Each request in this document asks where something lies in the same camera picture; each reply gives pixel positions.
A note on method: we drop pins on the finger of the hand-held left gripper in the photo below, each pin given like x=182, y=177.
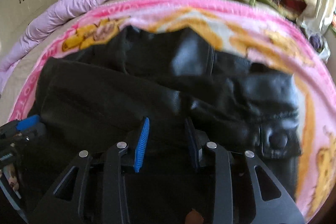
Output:
x=38, y=132
x=29, y=123

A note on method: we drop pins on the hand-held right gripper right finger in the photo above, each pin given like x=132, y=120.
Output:
x=191, y=142

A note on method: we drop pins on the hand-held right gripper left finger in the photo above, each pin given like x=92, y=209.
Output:
x=141, y=142

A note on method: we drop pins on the black leather jacket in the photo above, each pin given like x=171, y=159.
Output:
x=105, y=87

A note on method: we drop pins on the plastic bag of clothes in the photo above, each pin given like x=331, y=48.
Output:
x=317, y=43

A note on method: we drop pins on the pink printed blanket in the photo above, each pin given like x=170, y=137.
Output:
x=210, y=27

